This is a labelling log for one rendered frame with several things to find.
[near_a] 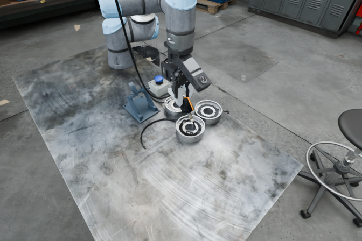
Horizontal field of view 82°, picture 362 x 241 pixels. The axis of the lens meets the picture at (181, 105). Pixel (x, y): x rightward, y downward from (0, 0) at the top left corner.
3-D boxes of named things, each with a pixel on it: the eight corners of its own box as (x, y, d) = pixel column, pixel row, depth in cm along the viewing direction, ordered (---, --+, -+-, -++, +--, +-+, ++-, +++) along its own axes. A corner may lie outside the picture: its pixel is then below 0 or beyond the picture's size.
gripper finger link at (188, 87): (183, 91, 76) (181, 71, 69) (195, 99, 73) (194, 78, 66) (176, 95, 75) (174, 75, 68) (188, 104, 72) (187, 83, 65)
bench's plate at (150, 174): (301, 168, 69) (304, 164, 68) (155, 355, 40) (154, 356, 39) (119, 42, 135) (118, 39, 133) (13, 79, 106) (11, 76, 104)
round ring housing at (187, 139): (210, 135, 76) (211, 128, 74) (186, 149, 72) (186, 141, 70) (193, 118, 83) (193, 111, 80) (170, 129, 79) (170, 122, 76)
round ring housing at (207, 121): (197, 128, 79) (199, 120, 76) (191, 109, 87) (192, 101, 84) (224, 123, 81) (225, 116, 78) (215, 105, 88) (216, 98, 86)
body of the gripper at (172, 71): (178, 69, 71) (178, 34, 62) (196, 80, 66) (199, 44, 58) (160, 78, 67) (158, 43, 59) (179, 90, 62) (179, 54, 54)
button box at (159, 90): (171, 91, 96) (170, 82, 92) (158, 97, 92) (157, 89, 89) (160, 83, 100) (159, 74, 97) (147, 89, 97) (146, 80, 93)
